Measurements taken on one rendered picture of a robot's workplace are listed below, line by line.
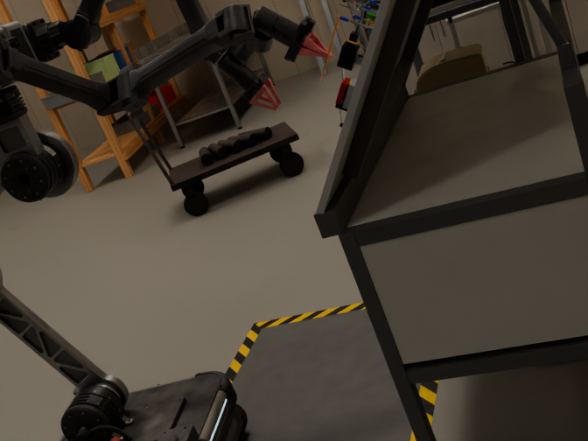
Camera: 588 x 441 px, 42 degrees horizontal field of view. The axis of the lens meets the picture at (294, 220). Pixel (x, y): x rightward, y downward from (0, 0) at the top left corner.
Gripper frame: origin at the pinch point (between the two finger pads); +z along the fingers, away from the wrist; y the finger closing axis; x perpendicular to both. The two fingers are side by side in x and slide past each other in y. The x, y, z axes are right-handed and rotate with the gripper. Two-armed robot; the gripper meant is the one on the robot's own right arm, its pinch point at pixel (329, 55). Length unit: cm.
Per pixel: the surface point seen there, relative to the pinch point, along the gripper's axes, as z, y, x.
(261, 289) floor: 12, 168, -121
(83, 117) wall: -306, 489, -670
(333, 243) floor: 34, 148, -158
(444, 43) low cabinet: 42, 87, -358
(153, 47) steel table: -207, 284, -537
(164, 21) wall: -253, 323, -697
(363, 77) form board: 10.1, -6.8, 20.2
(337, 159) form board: 13.6, 12.7, 21.3
